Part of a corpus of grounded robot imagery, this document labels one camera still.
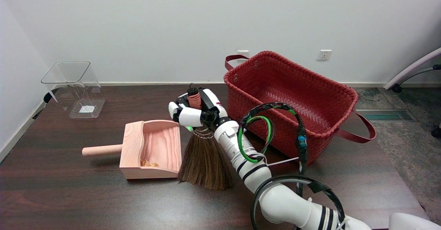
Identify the metal floor vent grille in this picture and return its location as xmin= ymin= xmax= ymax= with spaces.
xmin=356 ymin=109 xmax=417 ymax=122

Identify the clear plastic container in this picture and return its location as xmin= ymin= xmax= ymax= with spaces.
xmin=41 ymin=61 xmax=106 ymax=119

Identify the red woven basket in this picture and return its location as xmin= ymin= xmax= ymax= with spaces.
xmin=224 ymin=51 xmax=377 ymax=168

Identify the green cable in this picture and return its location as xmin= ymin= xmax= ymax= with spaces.
xmin=237 ymin=116 xmax=274 ymax=164

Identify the black hoop cable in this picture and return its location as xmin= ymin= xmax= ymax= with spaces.
xmin=250 ymin=174 xmax=346 ymax=230

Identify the black wrapped cable bundle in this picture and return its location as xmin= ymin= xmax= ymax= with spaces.
xmin=238 ymin=102 xmax=308 ymax=196

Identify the wooden dustpan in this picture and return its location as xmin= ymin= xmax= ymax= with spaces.
xmin=82 ymin=120 xmax=183 ymax=180

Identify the brown straw hand broom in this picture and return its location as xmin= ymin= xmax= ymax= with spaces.
xmin=177 ymin=83 xmax=235 ymax=191

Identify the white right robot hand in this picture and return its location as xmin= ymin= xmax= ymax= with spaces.
xmin=168 ymin=88 xmax=230 ymax=132

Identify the office chair base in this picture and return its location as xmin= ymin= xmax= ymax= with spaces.
xmin=383 ymin=48 xmax=441 ymax=138

